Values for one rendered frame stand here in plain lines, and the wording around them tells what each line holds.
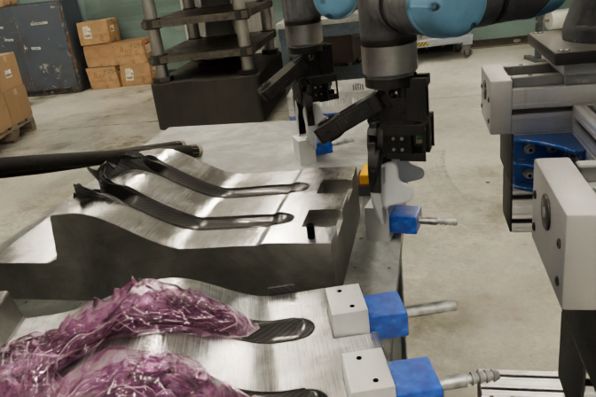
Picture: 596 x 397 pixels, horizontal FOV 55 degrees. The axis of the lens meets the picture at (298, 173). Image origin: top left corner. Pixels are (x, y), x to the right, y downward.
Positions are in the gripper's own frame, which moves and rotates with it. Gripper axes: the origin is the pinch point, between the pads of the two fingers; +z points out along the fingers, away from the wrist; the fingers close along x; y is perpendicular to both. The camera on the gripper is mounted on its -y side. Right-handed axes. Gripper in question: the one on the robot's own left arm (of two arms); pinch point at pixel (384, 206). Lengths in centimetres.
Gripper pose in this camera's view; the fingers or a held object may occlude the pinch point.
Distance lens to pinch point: 86.8
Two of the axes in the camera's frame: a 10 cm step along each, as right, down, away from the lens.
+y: 9.2, 0.3, -3.9
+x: 3.7, -3.6, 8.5
